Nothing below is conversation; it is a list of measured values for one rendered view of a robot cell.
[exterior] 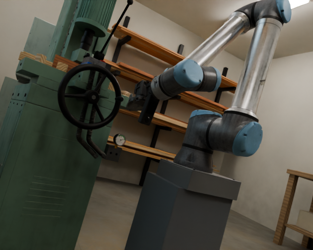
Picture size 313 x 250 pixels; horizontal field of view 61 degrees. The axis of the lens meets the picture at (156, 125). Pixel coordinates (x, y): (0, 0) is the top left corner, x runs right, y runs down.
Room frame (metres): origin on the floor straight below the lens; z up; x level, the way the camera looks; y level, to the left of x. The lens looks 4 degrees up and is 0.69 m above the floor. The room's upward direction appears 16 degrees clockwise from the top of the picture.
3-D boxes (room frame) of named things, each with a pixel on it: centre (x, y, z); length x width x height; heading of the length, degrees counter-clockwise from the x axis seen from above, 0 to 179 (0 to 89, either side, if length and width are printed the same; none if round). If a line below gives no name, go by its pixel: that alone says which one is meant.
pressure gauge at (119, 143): (1.41, 0.17, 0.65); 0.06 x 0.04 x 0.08; 125
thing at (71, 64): (1.35, 0.47, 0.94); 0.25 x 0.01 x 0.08; 125
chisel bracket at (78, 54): (1.45, 0.51, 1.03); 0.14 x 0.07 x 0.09; 35
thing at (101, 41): (1.70, 0.50, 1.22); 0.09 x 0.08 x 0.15; 35
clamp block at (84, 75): (1.29, 0.37, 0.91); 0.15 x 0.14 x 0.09; 125
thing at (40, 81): (1.39, 0.47, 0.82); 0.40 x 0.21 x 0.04; 125
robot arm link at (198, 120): (1.25, -0.22, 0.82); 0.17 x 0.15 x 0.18; 42
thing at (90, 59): (1.29, 0.37, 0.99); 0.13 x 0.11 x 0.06; 125
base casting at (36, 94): (1.54, 0.57, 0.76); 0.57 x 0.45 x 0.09; 35
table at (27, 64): (1.36, 0.42, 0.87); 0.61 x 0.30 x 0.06; 125
